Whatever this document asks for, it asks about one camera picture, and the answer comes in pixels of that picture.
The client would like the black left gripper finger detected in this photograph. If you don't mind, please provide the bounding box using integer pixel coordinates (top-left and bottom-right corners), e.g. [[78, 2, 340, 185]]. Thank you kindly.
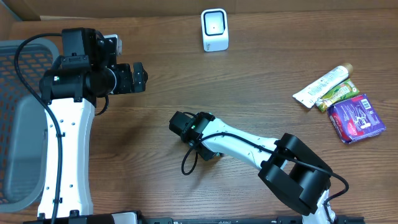
[[134, 80, 146, 93], [133, 62, 148, 80]]

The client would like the white green cosmetic tube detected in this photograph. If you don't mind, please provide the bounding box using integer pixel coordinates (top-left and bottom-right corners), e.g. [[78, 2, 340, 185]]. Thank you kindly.
[[292, 63, 353, 109]]

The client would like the green yellow snack pouch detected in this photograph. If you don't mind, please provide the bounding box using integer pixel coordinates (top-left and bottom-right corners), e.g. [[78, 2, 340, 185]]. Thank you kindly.
[[315, 78, 360, 113]]

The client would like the purple sanitary pad pack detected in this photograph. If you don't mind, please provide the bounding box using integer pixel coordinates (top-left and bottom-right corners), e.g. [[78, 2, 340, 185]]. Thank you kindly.
[[327, 94, 386, 144]]

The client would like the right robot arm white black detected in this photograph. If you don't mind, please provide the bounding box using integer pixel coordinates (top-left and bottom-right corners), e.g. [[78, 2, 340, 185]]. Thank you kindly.
[[169, 111, 336, 223]]

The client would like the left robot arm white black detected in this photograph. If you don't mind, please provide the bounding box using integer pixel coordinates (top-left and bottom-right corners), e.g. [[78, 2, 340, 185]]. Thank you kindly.
[[37, 28, 148, 222]]

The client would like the white barcode scanner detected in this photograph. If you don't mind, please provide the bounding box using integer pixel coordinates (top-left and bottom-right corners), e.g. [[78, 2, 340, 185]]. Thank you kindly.
[[201, 8, 229, 52]]

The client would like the grey plastic mesh basket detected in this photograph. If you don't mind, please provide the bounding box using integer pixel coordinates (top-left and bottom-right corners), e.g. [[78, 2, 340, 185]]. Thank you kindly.
[[1, 40, 47, 213]]

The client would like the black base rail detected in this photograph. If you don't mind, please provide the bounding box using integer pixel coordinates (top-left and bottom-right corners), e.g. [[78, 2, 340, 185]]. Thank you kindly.
[[29, 210, 365, 224]]

